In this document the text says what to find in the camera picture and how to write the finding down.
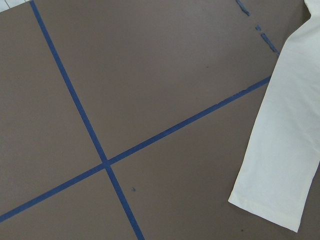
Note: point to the cream long-sleeve cat shirt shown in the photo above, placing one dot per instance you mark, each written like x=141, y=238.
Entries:
x=283, y=151

